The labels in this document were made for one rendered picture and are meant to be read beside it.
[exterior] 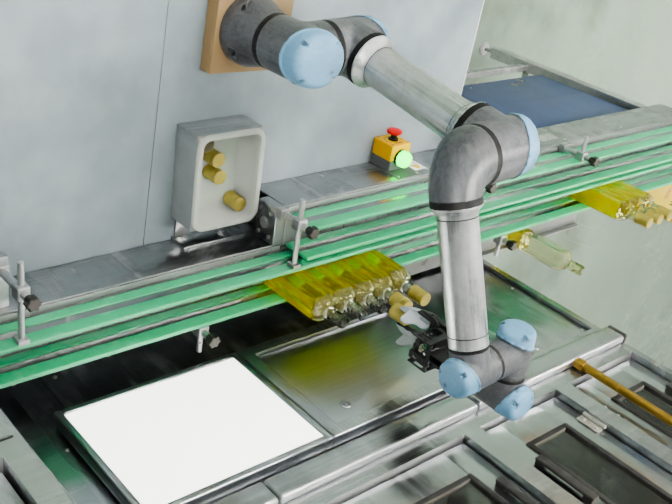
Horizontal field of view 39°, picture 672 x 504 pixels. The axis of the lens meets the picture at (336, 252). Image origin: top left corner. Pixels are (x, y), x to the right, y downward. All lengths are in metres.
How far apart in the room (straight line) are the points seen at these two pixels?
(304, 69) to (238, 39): 0.17
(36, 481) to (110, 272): 0.83
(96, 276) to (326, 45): 0.66
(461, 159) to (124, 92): 0.71
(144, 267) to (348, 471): 0.60
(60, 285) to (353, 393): 0.65
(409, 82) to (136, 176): 0.61
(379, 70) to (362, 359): 0.67
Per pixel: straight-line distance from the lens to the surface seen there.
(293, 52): 1.85
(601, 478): 2.09
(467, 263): 1.68
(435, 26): 2.48
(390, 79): 1.88
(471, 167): 1.65
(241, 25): 1.95
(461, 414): 2.07
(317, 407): 1.98
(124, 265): 2.04
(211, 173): 2.08
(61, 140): 1.93
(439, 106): 1.81
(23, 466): 1.28
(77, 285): 1.97
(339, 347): 2.19
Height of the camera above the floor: 2.34
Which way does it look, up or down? 39 degrees down
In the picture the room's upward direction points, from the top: 124 degrees clockwise
